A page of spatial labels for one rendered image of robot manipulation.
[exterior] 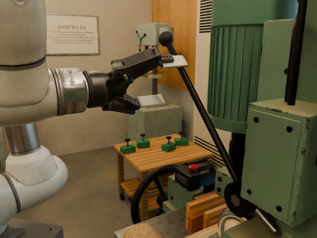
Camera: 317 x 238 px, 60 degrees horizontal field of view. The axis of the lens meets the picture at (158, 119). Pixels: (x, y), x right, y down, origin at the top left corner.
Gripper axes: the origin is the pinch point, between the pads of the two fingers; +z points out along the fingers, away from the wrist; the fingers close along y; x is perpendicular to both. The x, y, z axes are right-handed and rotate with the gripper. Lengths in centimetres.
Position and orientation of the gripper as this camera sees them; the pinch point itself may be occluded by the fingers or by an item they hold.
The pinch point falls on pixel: (169, 81)
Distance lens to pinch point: 65.4
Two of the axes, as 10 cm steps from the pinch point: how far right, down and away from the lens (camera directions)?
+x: -3.8, -8.2, 4.3
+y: 3.4, -5.6, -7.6
